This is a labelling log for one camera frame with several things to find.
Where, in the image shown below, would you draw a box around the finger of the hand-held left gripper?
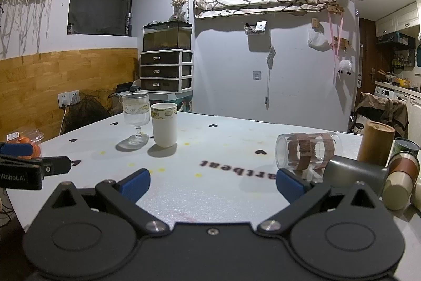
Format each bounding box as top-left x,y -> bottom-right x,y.
41,156 -> 72,177
0,142 -> 35,159

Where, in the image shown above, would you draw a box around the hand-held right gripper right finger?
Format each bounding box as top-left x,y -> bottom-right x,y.
258,168 -> 379,239

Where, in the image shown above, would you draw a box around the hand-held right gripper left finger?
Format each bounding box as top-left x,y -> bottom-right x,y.
49,168 -> 171,239

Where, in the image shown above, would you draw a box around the clear glass cup brown bands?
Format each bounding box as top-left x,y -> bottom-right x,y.
275,132 -> 343,171

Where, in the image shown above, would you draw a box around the white cup patterned band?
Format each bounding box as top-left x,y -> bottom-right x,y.
150,102 -> 178,149

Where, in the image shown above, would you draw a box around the grey cup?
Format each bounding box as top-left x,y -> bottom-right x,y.
322,155 -> 389,192

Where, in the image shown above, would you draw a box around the brown cylindrical cup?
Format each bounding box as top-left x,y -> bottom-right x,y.
357,121 -> 396,167

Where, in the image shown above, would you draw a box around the brown and cream paper cup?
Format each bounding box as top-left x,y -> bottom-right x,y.
382,152 -> 421,211

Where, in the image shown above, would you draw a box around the plain white cup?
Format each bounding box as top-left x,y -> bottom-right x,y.
409,177 -> 421,211

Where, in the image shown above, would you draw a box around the plastic box of oranges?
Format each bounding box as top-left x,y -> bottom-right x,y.
7,129 -> 45,159

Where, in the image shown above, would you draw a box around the black netting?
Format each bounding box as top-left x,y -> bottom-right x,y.
64,90 -> 114,134

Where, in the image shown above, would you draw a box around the ribbed stemmed glass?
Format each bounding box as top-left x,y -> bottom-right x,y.
122,93 -> 151,145

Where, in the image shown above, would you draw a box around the heart print tablecloth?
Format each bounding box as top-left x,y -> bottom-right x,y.
7,110 -> 421,235

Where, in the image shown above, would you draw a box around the teal cabinet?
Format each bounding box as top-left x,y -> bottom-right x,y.
145,91 -> 194,113

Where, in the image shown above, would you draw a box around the white drawer unit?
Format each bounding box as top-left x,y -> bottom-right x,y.
140,50 -> 194,92

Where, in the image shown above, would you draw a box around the chair with draped cloth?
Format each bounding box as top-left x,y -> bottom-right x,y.
353,92 -> 409,134

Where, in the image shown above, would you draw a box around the green printed can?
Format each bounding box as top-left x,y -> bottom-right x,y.
393,138 -> 421,160

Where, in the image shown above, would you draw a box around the white plush sheep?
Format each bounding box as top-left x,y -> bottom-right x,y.
337,59 -> 353,75

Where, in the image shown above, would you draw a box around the white washing machine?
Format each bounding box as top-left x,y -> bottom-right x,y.
375,86 -> 409,101

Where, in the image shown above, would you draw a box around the macrame hanging shelf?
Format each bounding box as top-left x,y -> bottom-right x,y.
0,0 -> 65,58

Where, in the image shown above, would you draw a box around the pink ribbon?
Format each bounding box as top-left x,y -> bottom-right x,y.
328,13 -> 345,84

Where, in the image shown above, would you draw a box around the glass fish tank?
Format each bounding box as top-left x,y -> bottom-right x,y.
142,21 -> 193,52

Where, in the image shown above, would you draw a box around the white plastic bag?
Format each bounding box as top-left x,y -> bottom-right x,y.
307,27 -> 330,50

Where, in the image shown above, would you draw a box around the brown wooden door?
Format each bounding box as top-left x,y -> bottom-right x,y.
358,18 -> 377,95

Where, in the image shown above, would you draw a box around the dried flower vase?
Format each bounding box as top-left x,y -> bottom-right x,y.
169,0 -> 189,22

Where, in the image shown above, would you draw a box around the white kitchen cabinets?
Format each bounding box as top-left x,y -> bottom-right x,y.
375,1 -> 421,38

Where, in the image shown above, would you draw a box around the white wall outlet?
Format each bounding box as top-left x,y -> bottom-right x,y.
57,90 -> 81,109

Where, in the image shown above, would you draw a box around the hanging white cable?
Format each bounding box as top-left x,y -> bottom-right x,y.
264,46 -> 277,104

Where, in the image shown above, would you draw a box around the small wall shelf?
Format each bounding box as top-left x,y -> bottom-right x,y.
244,21 -> 267,36

